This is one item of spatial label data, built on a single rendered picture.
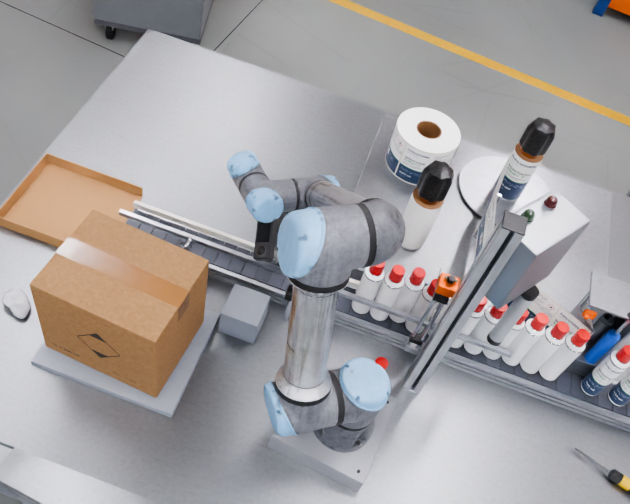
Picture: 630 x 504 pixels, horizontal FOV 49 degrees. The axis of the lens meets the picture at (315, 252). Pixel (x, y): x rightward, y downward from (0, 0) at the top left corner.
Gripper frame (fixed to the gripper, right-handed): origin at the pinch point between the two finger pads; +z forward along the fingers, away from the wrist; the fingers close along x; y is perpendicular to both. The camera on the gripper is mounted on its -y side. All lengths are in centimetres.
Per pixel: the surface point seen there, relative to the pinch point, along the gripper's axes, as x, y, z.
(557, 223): -70, -8, -22
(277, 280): 4.5, -1.5, 3.8
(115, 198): 53, 9, -19
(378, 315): -21.4, -2.9, 15.6
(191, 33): 125, 172, 15
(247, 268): 12.1, -1.2, -0.6
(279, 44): 102, 211, 49
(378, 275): -25.0, -1.4, 1.3
